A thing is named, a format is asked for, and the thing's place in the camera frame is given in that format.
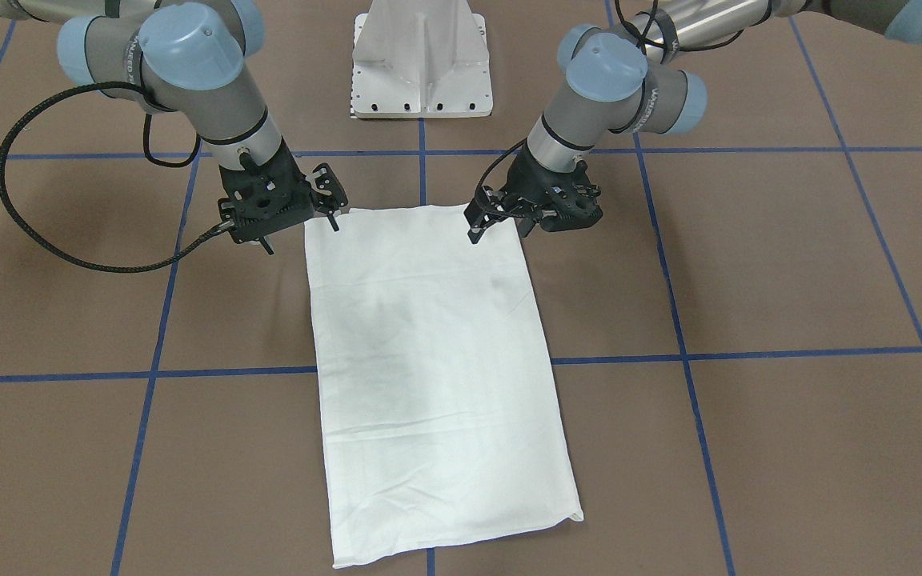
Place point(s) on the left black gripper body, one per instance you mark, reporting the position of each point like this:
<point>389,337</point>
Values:
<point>522,178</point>

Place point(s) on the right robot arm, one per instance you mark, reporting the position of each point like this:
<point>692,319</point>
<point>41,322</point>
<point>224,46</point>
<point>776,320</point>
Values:
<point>187,57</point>

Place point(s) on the white printed t-shirt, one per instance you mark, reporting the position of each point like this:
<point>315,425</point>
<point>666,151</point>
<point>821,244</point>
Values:
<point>439,413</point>

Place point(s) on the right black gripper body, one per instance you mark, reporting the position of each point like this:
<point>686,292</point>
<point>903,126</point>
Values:
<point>298,178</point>

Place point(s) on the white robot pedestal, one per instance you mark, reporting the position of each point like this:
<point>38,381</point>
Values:
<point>421,60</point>

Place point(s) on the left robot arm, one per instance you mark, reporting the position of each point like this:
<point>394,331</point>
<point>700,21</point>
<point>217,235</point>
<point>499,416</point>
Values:
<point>619,80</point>

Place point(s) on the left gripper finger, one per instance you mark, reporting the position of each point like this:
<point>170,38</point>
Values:
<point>476,231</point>
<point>525,226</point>

